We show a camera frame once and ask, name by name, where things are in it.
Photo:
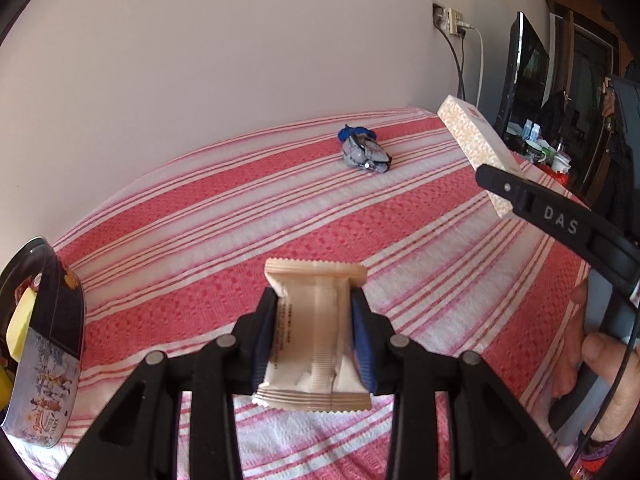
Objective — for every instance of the dark mug white lettering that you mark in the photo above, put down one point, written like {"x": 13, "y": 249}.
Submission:
{"x": 535, "y": 152}

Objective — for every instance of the white patterned box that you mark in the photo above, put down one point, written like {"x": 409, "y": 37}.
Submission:
{"x": 475, "y": 140}

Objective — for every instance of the small plastic bottle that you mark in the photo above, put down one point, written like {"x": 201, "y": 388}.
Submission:
{"x": 527, "y": 131}
{"x": 536, "y": 133}

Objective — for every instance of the black flat television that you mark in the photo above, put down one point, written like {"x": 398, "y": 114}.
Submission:
{"x": 525, "y": 70}

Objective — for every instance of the person's right hand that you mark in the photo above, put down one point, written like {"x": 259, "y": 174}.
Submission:
{"x": 602, "y": 352}

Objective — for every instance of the beige snack packet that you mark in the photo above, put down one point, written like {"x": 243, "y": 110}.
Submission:
{"x": 310, "y": 320}

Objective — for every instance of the red white striped cloth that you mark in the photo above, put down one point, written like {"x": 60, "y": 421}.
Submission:
{"x": 225, "y": 210}

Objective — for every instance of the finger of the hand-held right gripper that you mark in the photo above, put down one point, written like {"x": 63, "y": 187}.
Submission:
{"x": 505, "y": 187}

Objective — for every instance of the black jacket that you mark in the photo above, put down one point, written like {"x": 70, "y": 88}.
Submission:
{"x": 555, "y": 120}

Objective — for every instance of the open wall socket box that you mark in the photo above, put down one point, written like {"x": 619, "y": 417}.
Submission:
{"x": 439, "y": 15}

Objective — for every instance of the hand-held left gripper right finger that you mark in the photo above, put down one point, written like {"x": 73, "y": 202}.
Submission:
{"x": 362, "y": 345}

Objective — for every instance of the blue grey rolled cloth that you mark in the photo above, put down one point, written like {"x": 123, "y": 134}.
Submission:
{"x": 360, "y": 150}

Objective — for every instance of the round printed metal tin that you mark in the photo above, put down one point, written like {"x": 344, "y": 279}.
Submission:
{"x": 55, "y": 340}

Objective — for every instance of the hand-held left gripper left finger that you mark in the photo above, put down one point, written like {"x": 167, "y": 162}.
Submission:
{"x": 265, "y": 330}

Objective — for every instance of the yellow green scouring sponge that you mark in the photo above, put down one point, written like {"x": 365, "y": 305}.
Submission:
{"x": 3, "y": 385}
{"x": 20, "y": 322}

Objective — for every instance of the white wall socket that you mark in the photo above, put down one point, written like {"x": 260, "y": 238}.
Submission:
{"x": 455, "y": 21}

